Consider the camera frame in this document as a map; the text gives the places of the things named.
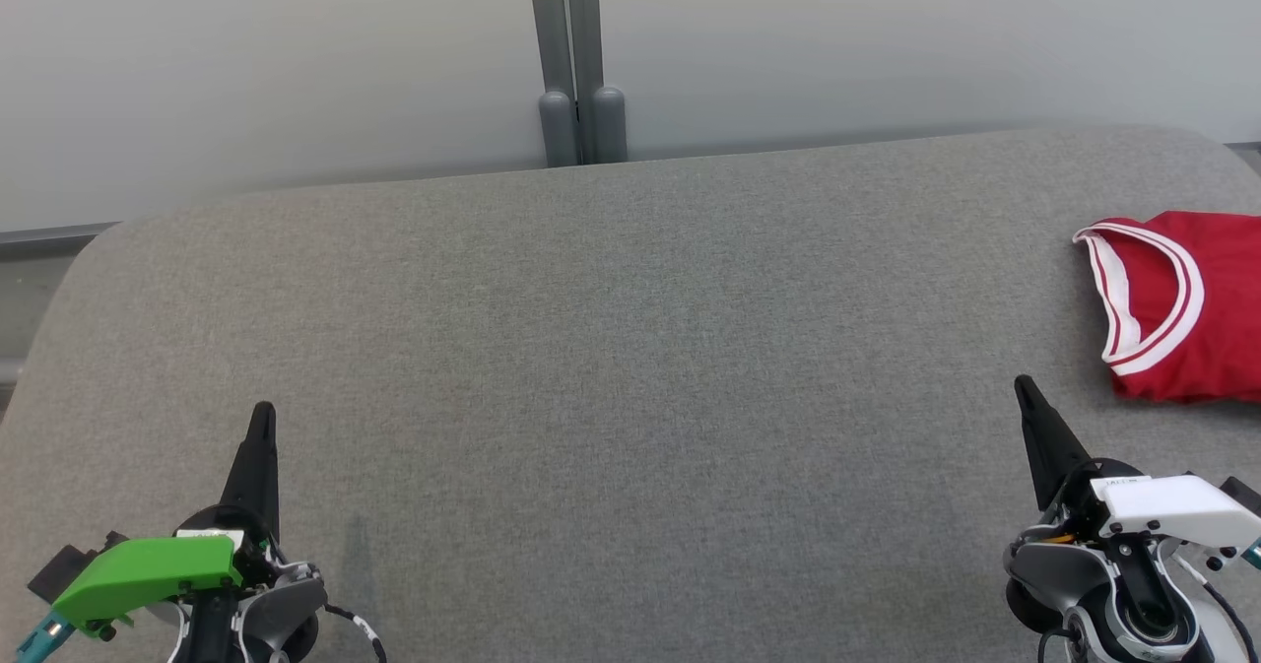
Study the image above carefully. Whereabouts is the black white striped cable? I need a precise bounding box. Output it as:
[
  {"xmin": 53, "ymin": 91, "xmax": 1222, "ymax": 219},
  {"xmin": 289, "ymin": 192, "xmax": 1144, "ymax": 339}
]
[{"xmin": 320, "ymin": 599, "xmax": 387, "ymax": 663}]

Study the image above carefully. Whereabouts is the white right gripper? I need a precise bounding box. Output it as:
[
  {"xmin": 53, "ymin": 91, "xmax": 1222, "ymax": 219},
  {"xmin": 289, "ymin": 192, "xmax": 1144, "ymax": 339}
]
[{"xmin": 1014, "ymin": 375, "xmax": 1261, "ymax": 551}]

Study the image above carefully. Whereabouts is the red and white jersey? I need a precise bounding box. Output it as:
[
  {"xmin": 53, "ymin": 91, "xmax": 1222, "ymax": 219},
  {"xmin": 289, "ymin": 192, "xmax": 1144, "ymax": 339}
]
[{"xmin": 1072, "ymin": 211, "xmax": 1261, "ymax": 404}]

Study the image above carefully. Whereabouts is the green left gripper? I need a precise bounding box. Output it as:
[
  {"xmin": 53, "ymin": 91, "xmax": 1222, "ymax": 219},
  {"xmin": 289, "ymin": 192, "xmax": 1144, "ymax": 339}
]
[{"xmin": 51, "ymin": 402, "xmax": 282, "ymax": 639}]

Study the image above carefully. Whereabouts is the grey wall base rail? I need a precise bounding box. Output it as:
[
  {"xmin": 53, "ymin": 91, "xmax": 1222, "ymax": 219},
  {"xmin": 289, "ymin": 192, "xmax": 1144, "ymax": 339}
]
[{"xmin": 0, "ymin": 222, "xmax": 119, "ymax": 250}]

